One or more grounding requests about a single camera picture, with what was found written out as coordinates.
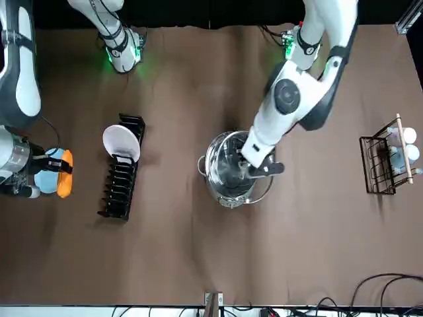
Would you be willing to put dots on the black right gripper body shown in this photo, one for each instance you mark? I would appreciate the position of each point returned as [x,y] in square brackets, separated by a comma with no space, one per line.
[38,156]

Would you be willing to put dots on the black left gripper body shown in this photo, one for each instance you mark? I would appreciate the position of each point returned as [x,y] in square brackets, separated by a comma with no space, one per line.
[261,171]

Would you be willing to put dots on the orange corn cob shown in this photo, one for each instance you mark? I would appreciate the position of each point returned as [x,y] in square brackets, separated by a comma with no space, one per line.
[65,185]

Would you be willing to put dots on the glass pot lid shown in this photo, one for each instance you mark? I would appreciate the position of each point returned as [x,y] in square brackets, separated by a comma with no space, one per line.
[224,171]

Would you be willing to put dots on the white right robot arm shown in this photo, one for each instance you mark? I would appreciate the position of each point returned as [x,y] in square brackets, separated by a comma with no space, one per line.
[20,82]

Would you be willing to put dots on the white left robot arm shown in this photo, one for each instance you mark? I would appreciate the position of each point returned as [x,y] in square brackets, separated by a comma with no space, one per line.
[287,99]

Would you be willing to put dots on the light blue plate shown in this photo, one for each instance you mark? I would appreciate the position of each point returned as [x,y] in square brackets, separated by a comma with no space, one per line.
[44,181]

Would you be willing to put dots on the steel cooking pot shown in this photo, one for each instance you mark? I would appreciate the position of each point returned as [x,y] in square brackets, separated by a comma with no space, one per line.
[238,198]

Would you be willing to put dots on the white plate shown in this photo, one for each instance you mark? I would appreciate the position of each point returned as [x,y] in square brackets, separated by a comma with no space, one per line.
[120,140]

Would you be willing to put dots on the black dish rack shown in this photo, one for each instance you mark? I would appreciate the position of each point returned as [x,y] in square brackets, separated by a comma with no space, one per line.
[119,191]

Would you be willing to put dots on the light blue cup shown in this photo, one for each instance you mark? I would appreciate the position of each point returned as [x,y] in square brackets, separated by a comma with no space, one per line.
[412,152]

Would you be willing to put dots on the aluminium frame post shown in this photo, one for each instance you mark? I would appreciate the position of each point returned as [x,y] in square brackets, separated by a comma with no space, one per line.
[213,303]

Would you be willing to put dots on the aluminium frame profile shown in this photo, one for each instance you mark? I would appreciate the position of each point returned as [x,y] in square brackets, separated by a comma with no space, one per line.
[408,16]

